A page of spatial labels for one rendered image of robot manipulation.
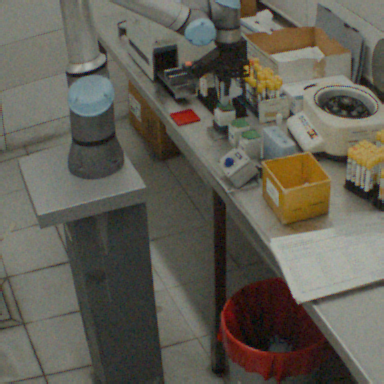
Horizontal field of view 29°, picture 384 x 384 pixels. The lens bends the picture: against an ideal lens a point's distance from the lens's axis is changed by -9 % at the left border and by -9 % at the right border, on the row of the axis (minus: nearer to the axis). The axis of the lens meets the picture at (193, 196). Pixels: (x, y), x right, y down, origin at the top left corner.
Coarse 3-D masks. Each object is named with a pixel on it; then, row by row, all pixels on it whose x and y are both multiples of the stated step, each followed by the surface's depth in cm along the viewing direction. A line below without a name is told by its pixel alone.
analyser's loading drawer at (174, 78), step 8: (168, 64) 252; (160, 72) 247; (168, 72) 242; (176, 72) 243; (168, 80) 240; (176, 80) 239; (184, 80) 240; (176, 88) 234; (184, 88) 235; (192, 88) 236; (176, 96) 236
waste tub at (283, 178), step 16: (272, 160) 193; (288, 160) 195; (304, 160) 196; (272, 176) 188; (288, 176) 197; (304, 176) 199; (320, 176) 191; (272, 192) 190; (288, 192) 183; (304, 192) 185; (320, 192) 187; (272, 208) 193; (288, 208) 186; (304, 208) 188; (320, 208) 190
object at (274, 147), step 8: (264, 128) 205; (272, 128) 205; (264, 136) 205; (272, 136) 202; (280, 136) 202; (264, 144) 207; (272, 144) 202; (280, 144) 199; (288, 144) 199; (264, 152) 208; (272, 152) 204; (280, 152) 199; (288, 152) 199
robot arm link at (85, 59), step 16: (64, 0) 187; (80, 0) 187; (64, 16) 191; (80, 16) 190; (64, 32) 195; (80, 32) 193; (80, 48) 196; (96, 48) 199; (80, 64) 198; (96, 64) 199
